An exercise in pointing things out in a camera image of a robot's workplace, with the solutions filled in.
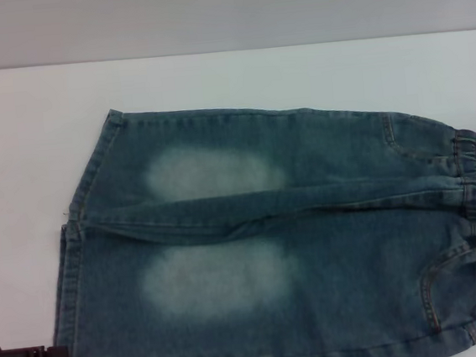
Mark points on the blue denim shorts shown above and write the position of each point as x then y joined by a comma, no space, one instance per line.
323,271

